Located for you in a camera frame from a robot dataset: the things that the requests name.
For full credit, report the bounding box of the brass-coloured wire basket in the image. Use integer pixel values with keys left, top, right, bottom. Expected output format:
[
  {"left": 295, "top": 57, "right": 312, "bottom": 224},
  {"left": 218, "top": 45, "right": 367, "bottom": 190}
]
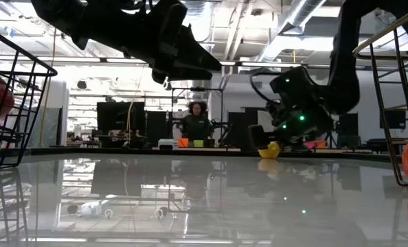
[{"left": 352, "top": 3, "right": 408, "bottom": 188}]

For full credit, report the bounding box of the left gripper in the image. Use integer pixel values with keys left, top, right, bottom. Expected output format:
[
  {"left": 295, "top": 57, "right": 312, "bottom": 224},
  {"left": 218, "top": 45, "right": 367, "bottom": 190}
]
[{"left": 128, "top": 0, "right": 222, "bottom": 84}]

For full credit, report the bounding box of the small yellow lemon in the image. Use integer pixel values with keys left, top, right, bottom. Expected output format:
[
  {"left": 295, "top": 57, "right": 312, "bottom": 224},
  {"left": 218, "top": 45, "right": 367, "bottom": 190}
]
[{"left": 258, "top": 141, "right": 281, "bottom": 160}]

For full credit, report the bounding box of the wooden top workbench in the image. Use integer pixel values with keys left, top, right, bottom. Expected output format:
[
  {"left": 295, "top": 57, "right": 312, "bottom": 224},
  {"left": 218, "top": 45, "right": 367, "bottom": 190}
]
[{"left": 151, "top": 147, "right": 242, "bottom": 152}]

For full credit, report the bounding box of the yellow hanging cable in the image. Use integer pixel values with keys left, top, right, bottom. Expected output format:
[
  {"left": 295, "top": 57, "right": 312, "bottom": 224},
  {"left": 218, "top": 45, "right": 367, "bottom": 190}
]
[{"left": 125, "top": 78, "right": 144, "bottom": 143}]

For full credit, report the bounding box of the large black monitor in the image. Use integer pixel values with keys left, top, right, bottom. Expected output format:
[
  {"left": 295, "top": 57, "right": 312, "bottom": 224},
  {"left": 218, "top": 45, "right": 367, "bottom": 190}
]
[{"left": 96, "top": 102, "right": 146, "bottom": 133}]

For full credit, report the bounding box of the black metal table frame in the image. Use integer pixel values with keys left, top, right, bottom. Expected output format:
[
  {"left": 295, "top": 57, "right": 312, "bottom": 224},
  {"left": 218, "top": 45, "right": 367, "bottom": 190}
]
[{"left": 18, "top": 146, "right": 394, "bottom": 162}]

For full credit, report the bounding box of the black wire basket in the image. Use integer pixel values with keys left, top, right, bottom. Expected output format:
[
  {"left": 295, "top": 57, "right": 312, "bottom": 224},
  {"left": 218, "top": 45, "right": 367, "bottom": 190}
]
[{"left": 0, "top": 25, "right": 58, "bottom": 171}]

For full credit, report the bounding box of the person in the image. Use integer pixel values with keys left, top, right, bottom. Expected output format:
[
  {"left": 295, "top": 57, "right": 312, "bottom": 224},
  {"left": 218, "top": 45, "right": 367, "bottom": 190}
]
[{"left": 175, "top": 100, "right": 216, "bottom": 148}]

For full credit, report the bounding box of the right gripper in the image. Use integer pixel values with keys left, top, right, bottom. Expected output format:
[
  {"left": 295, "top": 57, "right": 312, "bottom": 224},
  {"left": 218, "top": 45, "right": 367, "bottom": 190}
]
[{"left": 248, "top": 99, "right": 334, "bottom": 150}]

